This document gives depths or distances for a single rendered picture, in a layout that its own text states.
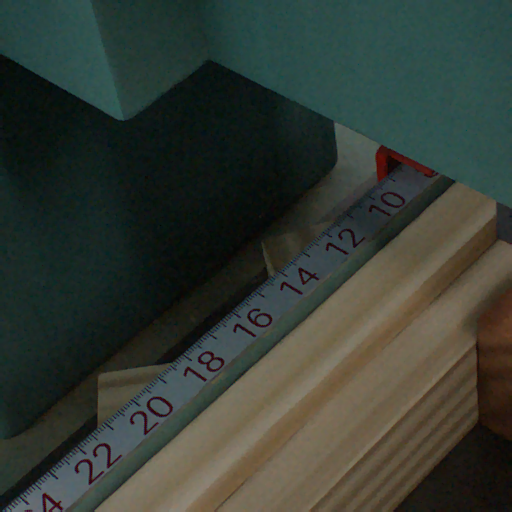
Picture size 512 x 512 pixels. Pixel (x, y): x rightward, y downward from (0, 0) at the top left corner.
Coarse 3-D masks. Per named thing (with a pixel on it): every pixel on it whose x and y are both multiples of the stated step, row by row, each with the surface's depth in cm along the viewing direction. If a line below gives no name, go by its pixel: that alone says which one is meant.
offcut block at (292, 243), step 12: (312, 228) 56; (324, 228) 56; (264, 240) 56; (276, 240) 56; (288, 240) 56; (300, 240) 56; (264, 252) 56; (276, 252) 56; (288, 252) 56; (276, 264) 55
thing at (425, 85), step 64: (256, 0) 34; (320, 0) 32; (384, 0) 31; (448, 0) 29; (256, 64) 36; (320, 64) 34; (384, 64) 32; (448, 64) 30; (384, 128) 34; (448, 128) 32
